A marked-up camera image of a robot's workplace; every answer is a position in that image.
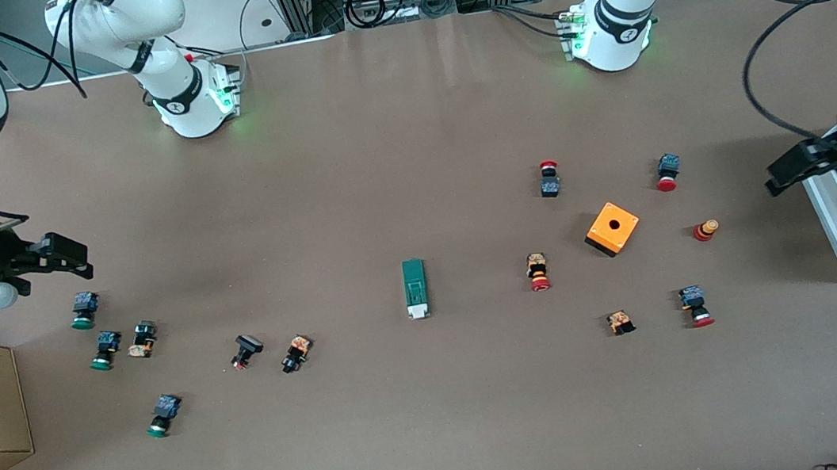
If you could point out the green terminal block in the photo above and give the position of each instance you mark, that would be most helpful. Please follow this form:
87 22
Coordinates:
415 283

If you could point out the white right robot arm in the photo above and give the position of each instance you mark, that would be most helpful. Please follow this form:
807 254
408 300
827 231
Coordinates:
182 96

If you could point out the green-capped push button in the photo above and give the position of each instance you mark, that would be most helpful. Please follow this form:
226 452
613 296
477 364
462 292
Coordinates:
164 410
106 347
84 308

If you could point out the black selector beige contact block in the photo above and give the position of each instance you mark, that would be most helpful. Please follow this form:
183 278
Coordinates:
142 339

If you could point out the red orange button head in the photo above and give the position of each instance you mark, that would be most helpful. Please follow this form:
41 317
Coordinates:
705 230

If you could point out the red-capped button blue block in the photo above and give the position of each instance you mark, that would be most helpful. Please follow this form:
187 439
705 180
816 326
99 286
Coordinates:
693 301
668 166

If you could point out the black square push button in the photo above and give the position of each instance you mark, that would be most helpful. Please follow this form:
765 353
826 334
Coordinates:
247 345

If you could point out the small orange contact block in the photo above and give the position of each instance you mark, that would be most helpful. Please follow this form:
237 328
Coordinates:
621 321

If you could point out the black button orange contact block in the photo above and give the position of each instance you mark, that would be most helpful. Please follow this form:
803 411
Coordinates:
295 352

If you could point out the red-capped button black block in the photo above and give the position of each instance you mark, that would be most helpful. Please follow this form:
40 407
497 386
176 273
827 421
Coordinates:
550 185

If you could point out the red-capped button orange block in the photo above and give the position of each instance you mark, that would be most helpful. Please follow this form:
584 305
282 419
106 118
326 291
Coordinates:
538 268

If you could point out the orange button enclosure box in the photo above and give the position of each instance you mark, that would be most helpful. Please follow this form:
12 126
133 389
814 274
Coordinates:
601 235

